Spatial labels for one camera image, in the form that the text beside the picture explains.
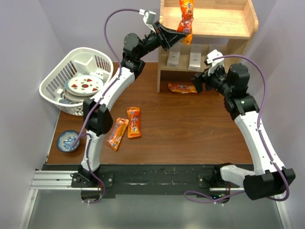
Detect wooden shelf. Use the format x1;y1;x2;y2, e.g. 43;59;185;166
157;0;259;92

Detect aluminium rail frame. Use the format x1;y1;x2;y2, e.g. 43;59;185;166
20;163;293;229

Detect orange razor pack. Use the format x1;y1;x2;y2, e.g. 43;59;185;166
106;118;129;151
176;0;194;45
127;107;142;138
168;83;197;94

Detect orange razor pack under shelf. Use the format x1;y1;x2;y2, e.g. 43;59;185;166
168;83;197;94

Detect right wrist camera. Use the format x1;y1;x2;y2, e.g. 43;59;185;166
207;49;224;76

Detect blue patterned bowl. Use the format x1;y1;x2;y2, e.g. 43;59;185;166
56;130;80;153

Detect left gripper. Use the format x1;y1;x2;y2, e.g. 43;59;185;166
137;21;185;59

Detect white Harry's razor box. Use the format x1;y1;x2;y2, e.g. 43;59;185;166
166;43;181;69

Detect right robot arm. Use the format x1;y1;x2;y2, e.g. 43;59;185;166
192;63;295;201

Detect painted fruit plate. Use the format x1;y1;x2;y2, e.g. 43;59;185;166
65;75;104;97

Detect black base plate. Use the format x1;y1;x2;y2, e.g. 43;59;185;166
71;164;241;198

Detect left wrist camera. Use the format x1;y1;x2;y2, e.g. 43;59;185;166
139;9;156;27

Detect white plastic basket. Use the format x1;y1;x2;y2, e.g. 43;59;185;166
39;47;113;116

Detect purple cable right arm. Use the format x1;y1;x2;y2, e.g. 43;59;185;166
183;54;291;204

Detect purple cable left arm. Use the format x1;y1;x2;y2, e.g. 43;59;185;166
70;9;146;204

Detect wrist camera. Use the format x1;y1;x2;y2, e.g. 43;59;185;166
207;49;224;76
139;9;156;27

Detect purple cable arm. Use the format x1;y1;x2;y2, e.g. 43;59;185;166
70;9;146;204
183;54;291;204

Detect stacked plates underneath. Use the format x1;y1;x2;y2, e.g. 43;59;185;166
56;90;92;104

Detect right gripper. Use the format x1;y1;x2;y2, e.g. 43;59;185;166
191;63;233;97

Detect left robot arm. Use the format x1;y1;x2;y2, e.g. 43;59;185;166
73;21;187;187

